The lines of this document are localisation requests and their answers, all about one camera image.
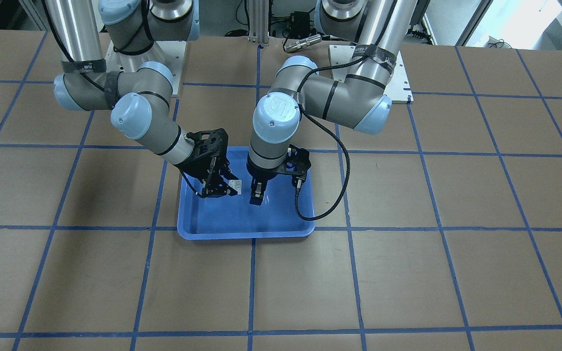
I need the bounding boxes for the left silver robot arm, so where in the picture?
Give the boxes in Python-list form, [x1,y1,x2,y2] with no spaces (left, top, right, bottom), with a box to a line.
[247,0,417,205]

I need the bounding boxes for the black braided cable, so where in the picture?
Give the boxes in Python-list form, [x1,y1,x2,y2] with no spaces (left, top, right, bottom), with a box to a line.
[293,54,367,222]

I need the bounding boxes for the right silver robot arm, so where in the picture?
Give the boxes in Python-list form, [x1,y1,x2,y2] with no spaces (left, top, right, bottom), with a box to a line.
[41,0,239,198]

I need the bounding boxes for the blue plastic tray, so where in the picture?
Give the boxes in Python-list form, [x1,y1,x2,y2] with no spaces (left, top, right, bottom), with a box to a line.
[177,146,315,240]

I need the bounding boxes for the aluminium frame post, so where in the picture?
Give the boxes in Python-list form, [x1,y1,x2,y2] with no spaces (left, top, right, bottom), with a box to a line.
[244,0,271,47]

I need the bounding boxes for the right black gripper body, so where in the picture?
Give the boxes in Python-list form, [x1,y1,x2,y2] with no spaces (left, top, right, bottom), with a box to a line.
[179,129,230,180]

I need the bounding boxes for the silver metal cylinder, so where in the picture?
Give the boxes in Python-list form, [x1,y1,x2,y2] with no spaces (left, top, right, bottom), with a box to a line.
[283,34,322,54]

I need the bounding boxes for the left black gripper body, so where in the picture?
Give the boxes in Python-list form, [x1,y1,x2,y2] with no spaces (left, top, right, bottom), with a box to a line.
[247,146,311,188]

